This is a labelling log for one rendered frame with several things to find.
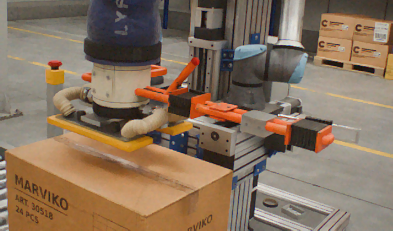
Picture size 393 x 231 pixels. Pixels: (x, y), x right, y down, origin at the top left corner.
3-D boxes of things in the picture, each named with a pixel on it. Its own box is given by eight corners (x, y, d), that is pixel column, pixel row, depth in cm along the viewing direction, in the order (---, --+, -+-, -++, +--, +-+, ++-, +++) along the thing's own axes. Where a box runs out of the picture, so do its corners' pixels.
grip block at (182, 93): (164, 113, 137) (166, 91, 135) (186, 106, 145) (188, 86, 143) (190, 120, 132) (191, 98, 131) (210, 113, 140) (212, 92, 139)
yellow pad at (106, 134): (46, 123, 153) (46, 107, 151) (71, 116, 161) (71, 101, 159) (129, 153, 134) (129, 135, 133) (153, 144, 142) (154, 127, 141)
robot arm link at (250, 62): (233, 75, 197) (236, 40, 194) (268, 78, 195) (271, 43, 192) (229, 82, 186) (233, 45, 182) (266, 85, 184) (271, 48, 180)
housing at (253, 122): (238, 131, 126) (240, 114, 125) (252, 125, 131) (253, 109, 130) (263, 138, 122) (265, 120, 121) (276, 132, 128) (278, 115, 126)
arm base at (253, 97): (238, 97, 203) (240, 74, 201) (271, 105, 195) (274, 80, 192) (217, 104, 191) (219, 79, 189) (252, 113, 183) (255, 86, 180)
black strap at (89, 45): (67, 51, 146) (67, 37, 145) (122, 44, 165) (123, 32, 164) (124, 64, 134) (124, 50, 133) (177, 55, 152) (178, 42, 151)
